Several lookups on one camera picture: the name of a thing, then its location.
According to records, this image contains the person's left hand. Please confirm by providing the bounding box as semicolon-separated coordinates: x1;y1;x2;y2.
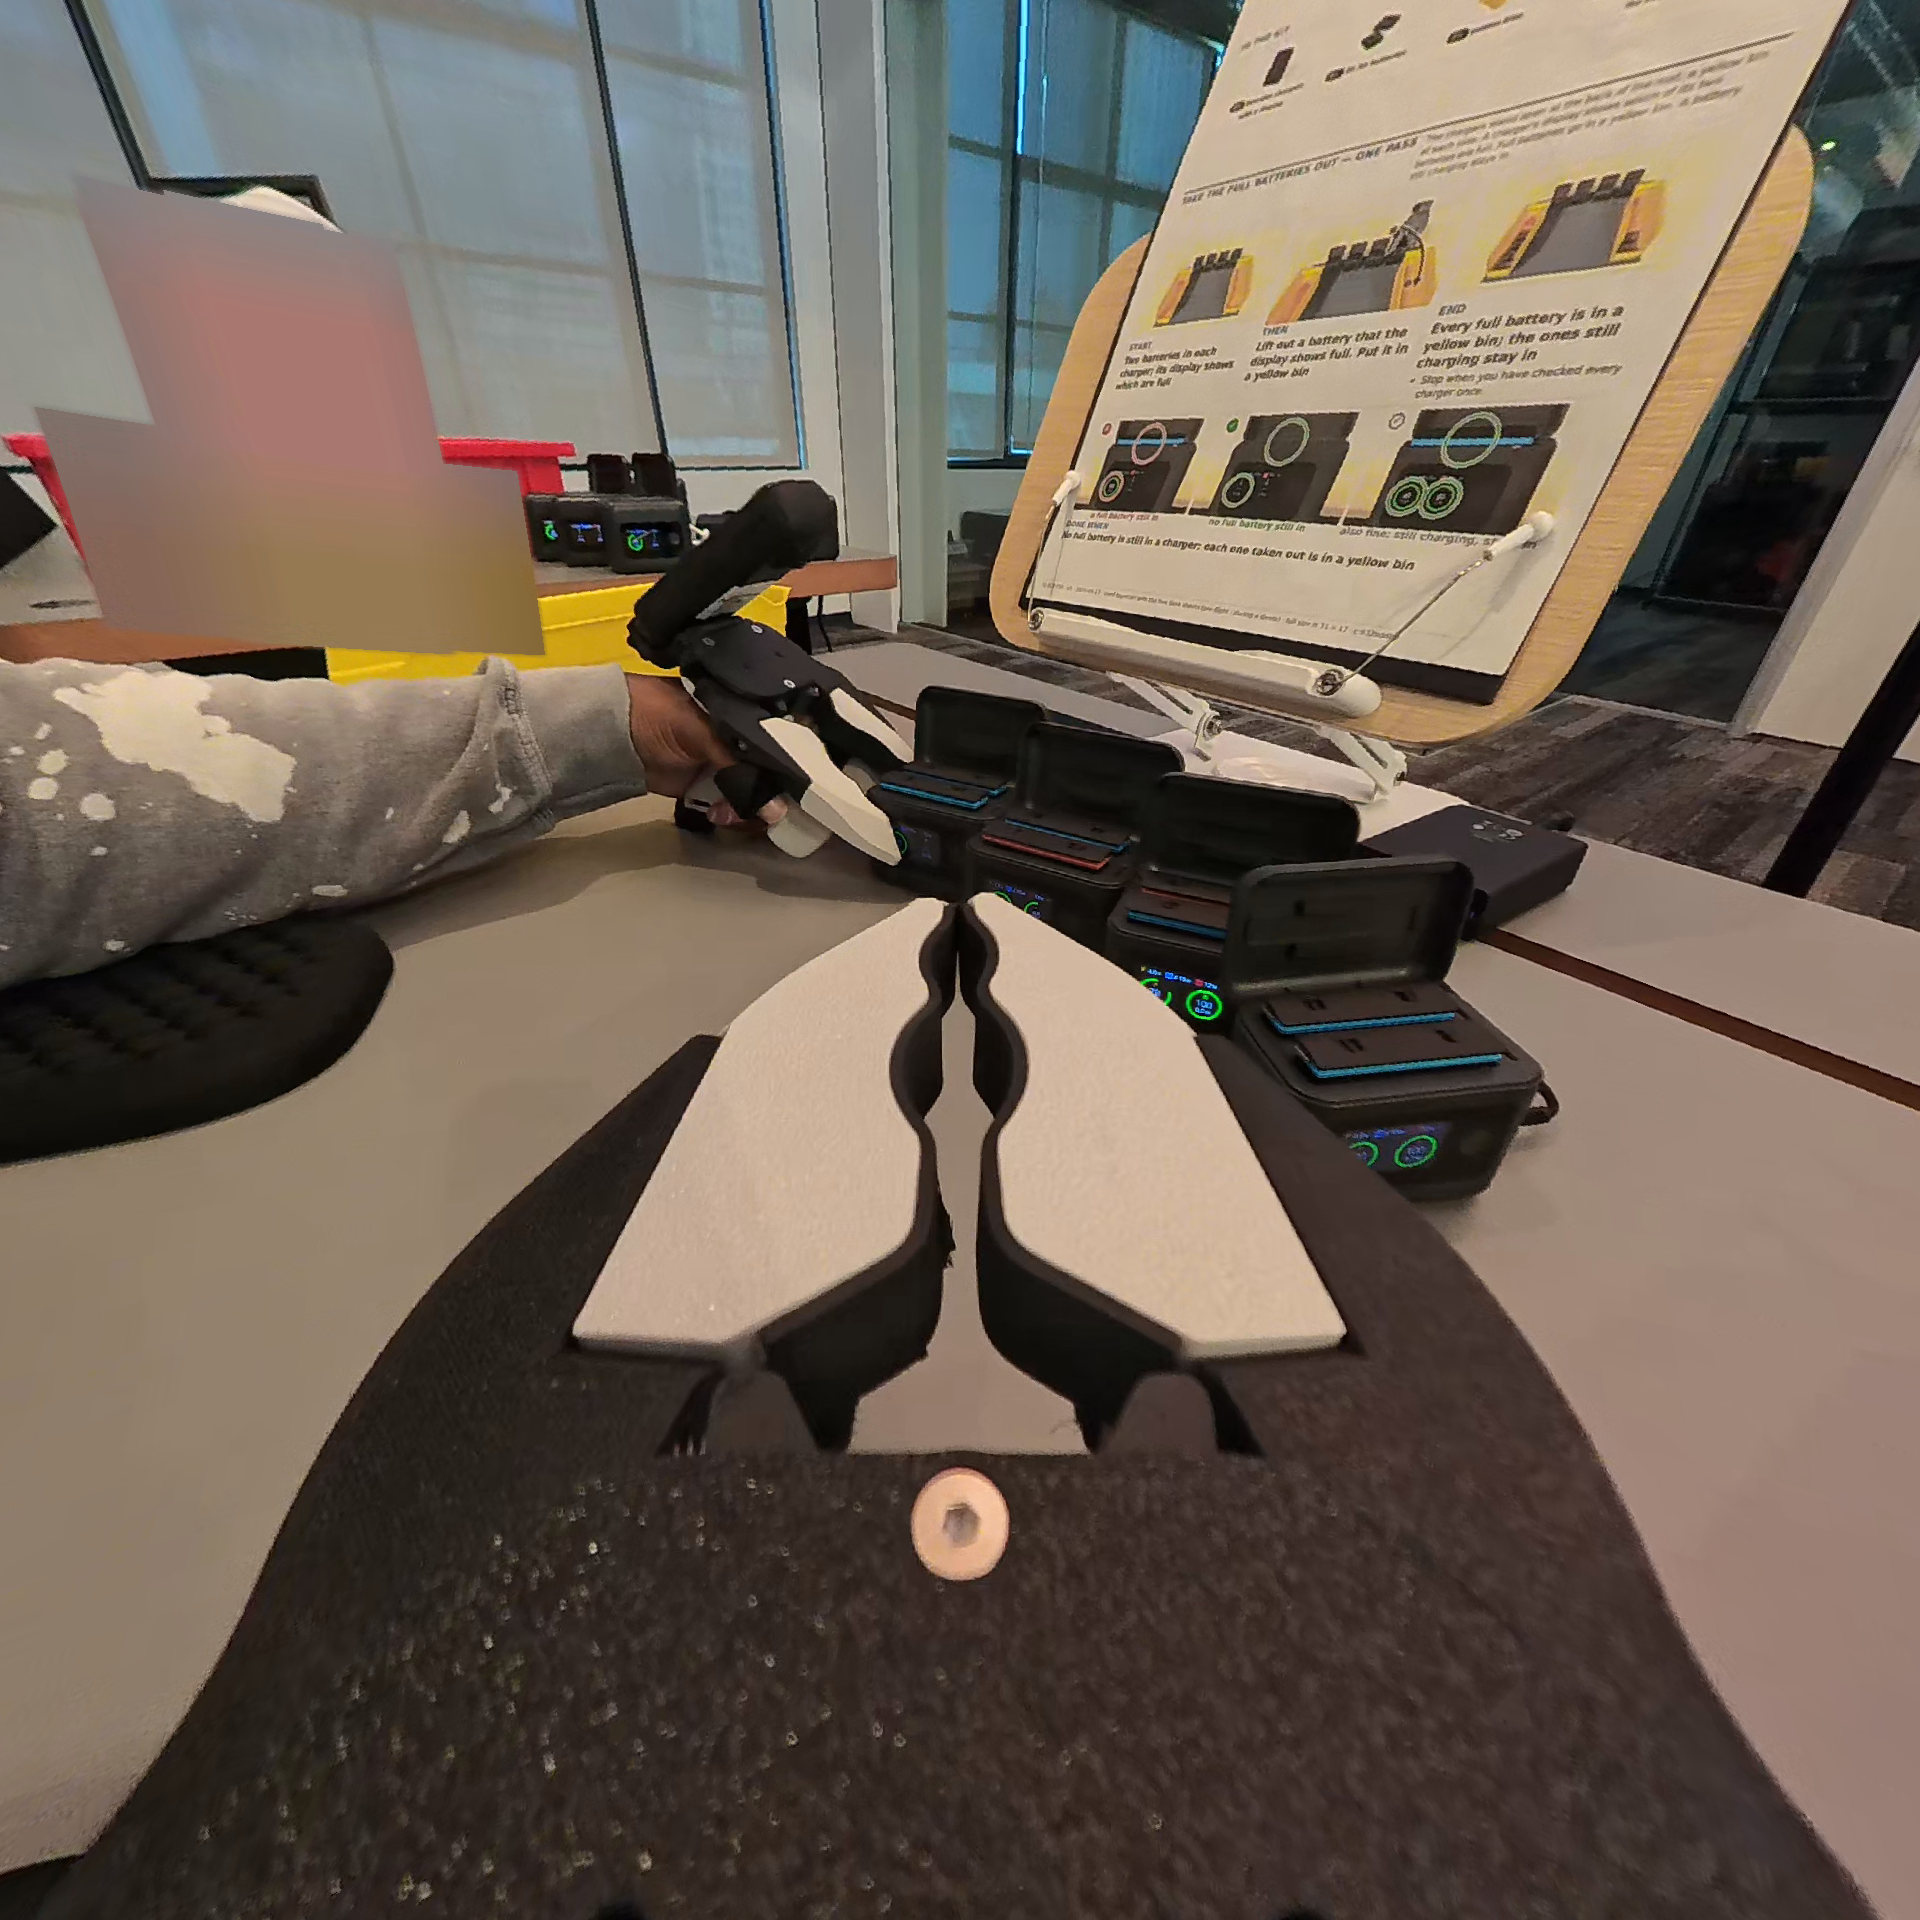
626;672;793;837

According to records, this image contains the printed instruction sheet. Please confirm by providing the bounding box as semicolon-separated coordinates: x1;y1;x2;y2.
1026;0;1855;682

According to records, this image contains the black stand pole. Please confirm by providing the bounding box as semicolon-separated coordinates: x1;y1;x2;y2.
1762;591;1920;903

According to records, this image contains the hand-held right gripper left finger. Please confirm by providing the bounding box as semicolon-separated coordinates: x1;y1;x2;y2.
574;895;962;1452

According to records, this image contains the white stand base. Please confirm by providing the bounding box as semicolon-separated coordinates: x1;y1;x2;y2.
1118;672;1412;805

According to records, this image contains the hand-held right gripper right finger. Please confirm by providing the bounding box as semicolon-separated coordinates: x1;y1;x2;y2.
961;894;1348;1452

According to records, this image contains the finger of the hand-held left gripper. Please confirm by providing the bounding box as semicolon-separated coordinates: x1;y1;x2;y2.
756;716;909;874
813;682;921;799

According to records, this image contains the person's left forearm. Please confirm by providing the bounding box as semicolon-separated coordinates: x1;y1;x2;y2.
0;651;654;994

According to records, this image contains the yellow plastic bin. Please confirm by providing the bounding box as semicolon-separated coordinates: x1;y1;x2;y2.
327;575;793;687

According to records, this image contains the black power hub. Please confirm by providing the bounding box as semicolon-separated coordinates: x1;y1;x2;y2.
1357;807;1594;943

